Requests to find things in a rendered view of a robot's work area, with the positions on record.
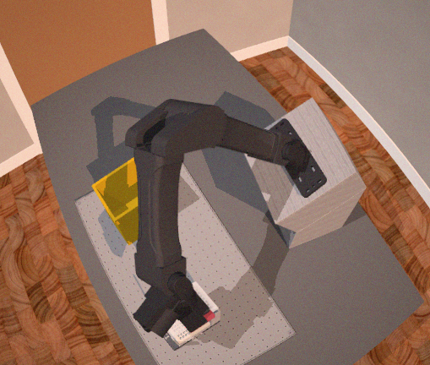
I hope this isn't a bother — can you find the yellow open-top bin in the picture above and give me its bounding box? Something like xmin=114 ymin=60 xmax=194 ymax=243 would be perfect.
xmin=92 ymin=158 xmax=139 ymax=246

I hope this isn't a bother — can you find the translucent white well plate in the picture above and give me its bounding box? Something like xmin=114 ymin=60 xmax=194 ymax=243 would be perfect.
xmin=169 ymin=281 xmax=218 ymax=337

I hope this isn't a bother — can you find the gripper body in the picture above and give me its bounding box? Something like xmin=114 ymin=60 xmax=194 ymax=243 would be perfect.
xmin=180 ymin=290 xmax=210 ymax=332

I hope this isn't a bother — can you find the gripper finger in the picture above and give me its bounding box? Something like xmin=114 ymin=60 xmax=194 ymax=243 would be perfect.
xmin=203 ymin=310 xmax=215 ymax=323

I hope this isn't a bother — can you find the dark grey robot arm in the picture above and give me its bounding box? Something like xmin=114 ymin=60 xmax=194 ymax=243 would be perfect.
xmin=125 ymin=99 xmax=327 ymax=338

